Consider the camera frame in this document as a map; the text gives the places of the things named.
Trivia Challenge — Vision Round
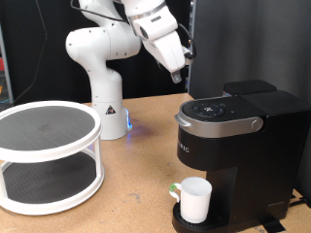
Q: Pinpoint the white mug green handle tape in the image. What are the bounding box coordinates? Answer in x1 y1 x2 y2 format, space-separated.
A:
168 176 213 224

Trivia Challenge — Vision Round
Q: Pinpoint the white two-tier turntable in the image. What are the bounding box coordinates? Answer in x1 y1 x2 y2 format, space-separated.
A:
0 100 106 216

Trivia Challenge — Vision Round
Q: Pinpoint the dark grey partition panel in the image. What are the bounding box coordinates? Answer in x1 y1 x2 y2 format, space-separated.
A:
188 0 311 208

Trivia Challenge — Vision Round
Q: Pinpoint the black Keurig coffee machine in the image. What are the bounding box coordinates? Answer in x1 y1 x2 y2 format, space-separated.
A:
171 89 311 233

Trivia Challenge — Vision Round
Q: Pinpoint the black camera cable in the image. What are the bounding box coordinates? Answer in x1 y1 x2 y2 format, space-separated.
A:
69 0 197 61

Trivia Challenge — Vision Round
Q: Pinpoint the black tape strip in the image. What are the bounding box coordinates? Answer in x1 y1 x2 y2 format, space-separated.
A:
259 216 287 233

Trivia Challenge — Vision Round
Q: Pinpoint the black power cable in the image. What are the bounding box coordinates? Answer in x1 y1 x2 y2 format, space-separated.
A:
288 193 308 208

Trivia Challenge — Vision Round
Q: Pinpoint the black curtain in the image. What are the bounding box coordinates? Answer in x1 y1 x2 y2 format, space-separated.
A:
0 0 192 108

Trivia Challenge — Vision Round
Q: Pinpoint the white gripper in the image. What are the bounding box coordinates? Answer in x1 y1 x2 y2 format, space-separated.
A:
141 29 188 84

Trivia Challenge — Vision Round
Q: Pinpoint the clear water tank black lid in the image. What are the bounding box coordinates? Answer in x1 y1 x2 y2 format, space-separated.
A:
223 80 278 98

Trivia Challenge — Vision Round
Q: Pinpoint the thin black hanging cable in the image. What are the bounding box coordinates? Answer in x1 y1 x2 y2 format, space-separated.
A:
9 0 49 106

